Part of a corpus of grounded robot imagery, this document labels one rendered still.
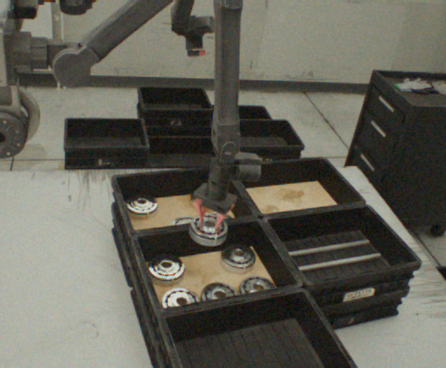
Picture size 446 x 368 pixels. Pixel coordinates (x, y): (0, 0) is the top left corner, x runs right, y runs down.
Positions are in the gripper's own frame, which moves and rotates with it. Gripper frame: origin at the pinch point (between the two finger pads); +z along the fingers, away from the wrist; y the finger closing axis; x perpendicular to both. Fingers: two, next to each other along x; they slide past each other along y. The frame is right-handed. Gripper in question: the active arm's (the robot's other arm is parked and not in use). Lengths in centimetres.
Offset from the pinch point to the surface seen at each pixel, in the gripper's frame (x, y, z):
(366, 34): -374, 28, 36
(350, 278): -9.3, -39.9, 5.2
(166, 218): -13.9, 20.2, 17.5
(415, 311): -34, -63, 26
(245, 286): 2.7, -15.1, 13.6
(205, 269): -0.1, -1.5, 16.9
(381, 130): -168, -25, 29
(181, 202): -24.4, 20.3, 17.2
